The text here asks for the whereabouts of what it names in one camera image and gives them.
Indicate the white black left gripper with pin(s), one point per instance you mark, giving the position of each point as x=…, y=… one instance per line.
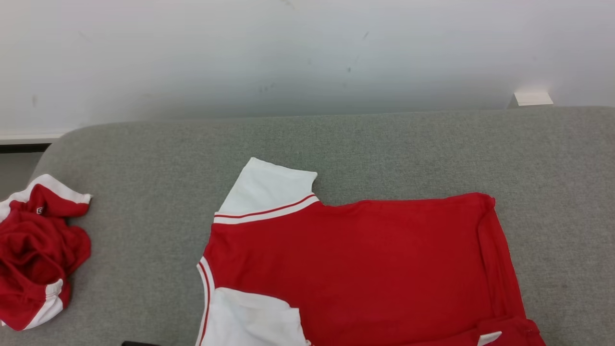
x=141, y=343

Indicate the red shorts white side stripes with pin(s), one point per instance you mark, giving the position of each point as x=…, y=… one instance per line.
x=33, y=250

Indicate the red jersey shirt white sleeves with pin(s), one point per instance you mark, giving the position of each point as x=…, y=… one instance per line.
x=365, y=259

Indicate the white skirting board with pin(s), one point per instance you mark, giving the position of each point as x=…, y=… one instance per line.
x=29, y=136

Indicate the small white box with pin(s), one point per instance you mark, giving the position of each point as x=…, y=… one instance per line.
x=531, y=98

